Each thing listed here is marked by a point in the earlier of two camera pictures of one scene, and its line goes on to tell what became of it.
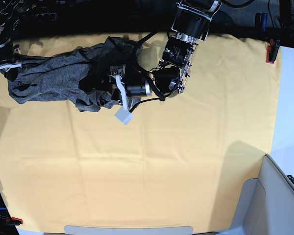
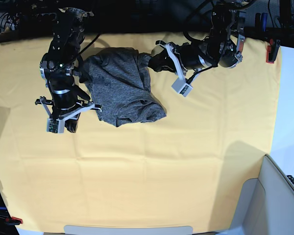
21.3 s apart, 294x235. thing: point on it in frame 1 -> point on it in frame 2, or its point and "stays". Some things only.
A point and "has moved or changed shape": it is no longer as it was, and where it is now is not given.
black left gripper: x=4 y=51 -> x=64 y=95
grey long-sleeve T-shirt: x=80 y=77 has moved or changed shape
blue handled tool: x=260 y=21 stays
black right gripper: x=137 y=80 -> x=196 y=55
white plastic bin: x=269 y=204 stays
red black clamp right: x=272 y=50 stays
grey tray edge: x=85 y=230 stays
